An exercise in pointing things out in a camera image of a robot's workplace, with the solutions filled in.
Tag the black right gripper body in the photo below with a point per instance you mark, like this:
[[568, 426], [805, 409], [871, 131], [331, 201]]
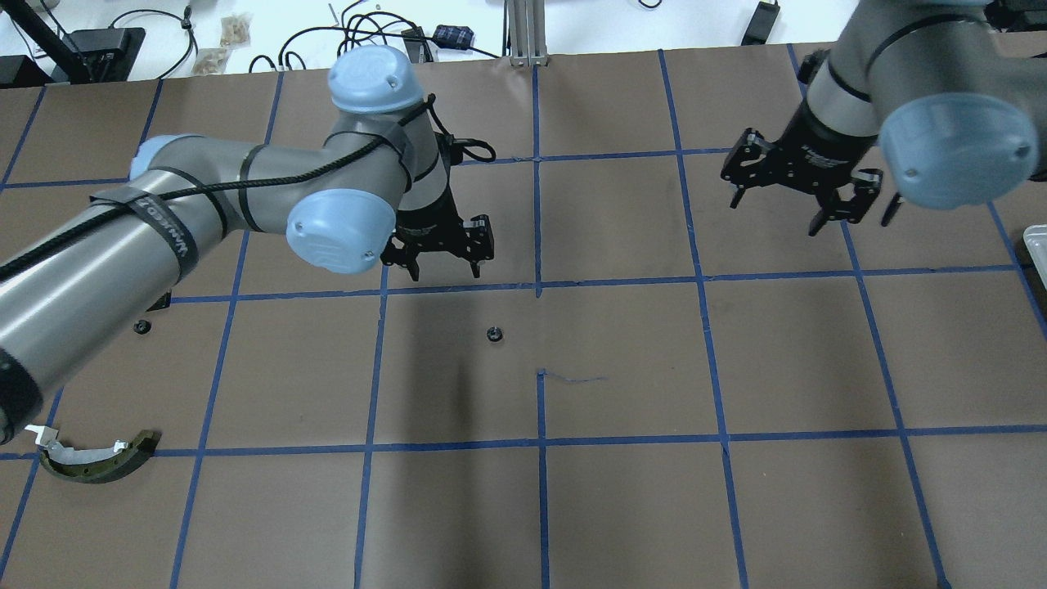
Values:
[[820, 150]]

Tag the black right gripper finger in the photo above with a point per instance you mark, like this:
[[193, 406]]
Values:
[[737, 195], [829, 212]]

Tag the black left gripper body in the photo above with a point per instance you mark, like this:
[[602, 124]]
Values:
[[429, 220]]

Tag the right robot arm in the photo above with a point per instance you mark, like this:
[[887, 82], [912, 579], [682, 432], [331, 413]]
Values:
[[914, 89]]

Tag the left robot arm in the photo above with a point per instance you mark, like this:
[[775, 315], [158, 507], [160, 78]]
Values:
[[377, 191]]

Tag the black power adapter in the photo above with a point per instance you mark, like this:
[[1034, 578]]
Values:
[[761, 23]]

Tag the small black flat plate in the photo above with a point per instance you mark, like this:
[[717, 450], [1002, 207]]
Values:
[[164, 302]]

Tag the dark brake shoe part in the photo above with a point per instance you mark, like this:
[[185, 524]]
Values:
[[99, 465]]

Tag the white curved plastic part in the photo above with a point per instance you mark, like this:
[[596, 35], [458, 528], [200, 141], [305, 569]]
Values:
[[44, 436]]

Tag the aluminium frame post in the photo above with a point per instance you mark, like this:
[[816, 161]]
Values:
[[526, 33]]

